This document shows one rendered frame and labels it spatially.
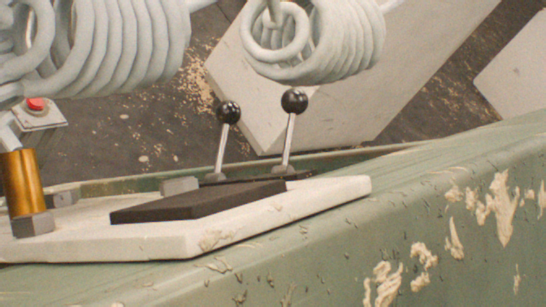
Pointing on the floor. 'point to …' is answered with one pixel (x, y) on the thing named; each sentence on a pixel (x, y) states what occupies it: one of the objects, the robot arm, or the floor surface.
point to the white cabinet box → (517, 72)
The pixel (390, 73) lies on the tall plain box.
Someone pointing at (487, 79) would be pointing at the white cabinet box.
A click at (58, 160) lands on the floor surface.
